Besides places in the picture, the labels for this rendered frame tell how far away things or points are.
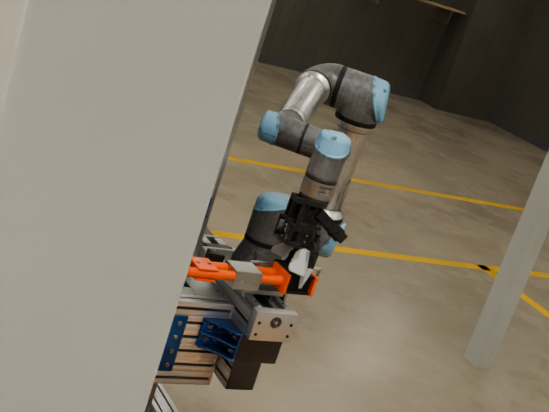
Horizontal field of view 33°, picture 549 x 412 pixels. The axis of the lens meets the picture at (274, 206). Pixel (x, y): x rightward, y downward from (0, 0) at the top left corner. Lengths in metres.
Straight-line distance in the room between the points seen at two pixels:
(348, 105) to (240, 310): 0.65
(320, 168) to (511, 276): 3.38
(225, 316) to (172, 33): 2.14
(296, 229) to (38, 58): 1.57
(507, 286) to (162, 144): 4.82
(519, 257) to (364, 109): 2.94
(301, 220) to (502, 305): 3.38
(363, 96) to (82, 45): 1.96
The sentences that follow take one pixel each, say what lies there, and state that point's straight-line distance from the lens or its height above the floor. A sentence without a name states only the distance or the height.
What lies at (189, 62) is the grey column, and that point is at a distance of 0.61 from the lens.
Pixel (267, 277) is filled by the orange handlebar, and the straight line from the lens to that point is 2.13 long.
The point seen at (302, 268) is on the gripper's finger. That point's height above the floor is 1.28.
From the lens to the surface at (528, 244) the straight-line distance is 5.31.
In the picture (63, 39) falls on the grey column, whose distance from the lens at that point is 0.58.
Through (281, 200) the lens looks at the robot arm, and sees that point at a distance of 2.65.
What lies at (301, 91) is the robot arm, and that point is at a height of 1.61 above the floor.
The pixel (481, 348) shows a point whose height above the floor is 0.12.
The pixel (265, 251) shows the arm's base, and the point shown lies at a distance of 2.68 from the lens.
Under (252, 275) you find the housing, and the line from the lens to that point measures 2.10.
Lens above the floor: 1.99
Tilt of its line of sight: 16 degrees down
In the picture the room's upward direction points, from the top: 18 degrees clockwise
